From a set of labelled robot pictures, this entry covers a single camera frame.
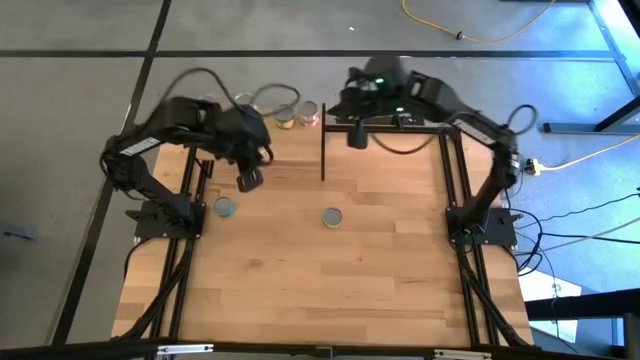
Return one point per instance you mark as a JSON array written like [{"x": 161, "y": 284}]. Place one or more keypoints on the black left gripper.
[{"x": 245, "y": 142}]

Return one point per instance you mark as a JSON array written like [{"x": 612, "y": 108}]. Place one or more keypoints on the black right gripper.
[{"x": 380, "y": 97}]

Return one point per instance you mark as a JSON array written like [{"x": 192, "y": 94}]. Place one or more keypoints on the pink short can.
[{"x": 308, "y": 111}]

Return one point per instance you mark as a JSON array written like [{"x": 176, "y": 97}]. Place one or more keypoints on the teal short can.
[{"x": 223, "y": 206}]

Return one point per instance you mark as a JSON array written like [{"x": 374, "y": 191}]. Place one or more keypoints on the orange short can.
[{"x": 285, "y": 116}]

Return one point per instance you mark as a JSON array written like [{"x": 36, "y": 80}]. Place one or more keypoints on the yellow green mushroom short can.
[{"x": 332, "y": 217}]

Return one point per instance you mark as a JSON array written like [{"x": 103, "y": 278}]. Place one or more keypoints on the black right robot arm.
[{"x": 480, "y": 132}]

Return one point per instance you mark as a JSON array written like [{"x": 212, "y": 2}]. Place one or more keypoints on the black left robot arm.
[{"x": 140, "y": 145}]

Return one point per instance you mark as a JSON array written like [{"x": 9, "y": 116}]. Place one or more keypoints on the wooden shelf board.
[{"x": 295, "y": 145}]

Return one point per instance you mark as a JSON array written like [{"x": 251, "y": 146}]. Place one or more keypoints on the yellow white power strip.
[{"x": 533, "y": 166}]

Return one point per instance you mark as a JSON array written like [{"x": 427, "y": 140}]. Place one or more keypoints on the black stand leg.
[{"x": 575, "y": 128}]

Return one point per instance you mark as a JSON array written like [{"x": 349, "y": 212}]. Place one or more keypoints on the white floor sheet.
[{"x": 540, "y": 295}]

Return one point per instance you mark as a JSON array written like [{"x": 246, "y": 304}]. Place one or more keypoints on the black diagonal stand beam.
[{"x": 615, "y": 50}]

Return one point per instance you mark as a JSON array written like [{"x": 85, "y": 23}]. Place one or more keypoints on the black aluminium table frame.
[{"x": 425, "y": 129}]

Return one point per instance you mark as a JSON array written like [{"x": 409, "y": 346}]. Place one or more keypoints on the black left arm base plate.
[{"x": 170, "y": 229}]

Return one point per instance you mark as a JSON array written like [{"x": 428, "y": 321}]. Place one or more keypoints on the silver frame bracket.
[
  {"x": 185, "y": 349},
  {"x": 462, "y": 354}
]

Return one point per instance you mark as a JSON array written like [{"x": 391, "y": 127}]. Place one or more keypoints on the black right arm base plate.
[{"x": 500, "y": 236}]

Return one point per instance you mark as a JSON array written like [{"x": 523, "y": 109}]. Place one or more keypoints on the black rig frame beam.
[{"x": 75, "y": 350}]

